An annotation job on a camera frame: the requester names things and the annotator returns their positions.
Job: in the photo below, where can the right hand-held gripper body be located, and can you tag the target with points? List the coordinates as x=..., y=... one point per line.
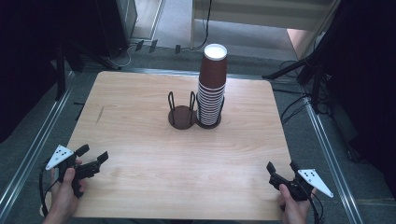
x=300, y=186

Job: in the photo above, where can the stack of brown paper cups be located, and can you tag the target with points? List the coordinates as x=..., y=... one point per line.
x=213, y=71

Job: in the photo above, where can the black stand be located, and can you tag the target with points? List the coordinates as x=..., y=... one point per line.
x=286, y=70

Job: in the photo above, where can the black cabinet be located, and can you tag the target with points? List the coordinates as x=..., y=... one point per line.
x=112, y=25

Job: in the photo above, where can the white panel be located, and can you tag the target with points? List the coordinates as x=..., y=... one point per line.
x=258, y=14

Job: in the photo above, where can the black plug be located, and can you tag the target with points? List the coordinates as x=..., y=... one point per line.
x=139, y=45
x=153, y=45
x=177, y=49

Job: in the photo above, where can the person's left hand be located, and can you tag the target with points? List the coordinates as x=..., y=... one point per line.
x=63, y=196

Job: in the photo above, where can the person's right hand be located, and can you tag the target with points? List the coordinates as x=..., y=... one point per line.
x=295, y=211

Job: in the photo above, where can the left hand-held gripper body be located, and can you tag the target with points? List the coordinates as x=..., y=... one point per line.
x=62, y=155

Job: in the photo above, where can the metal floor rail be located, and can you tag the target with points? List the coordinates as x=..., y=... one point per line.
x=34, y=146
x=330, y=161

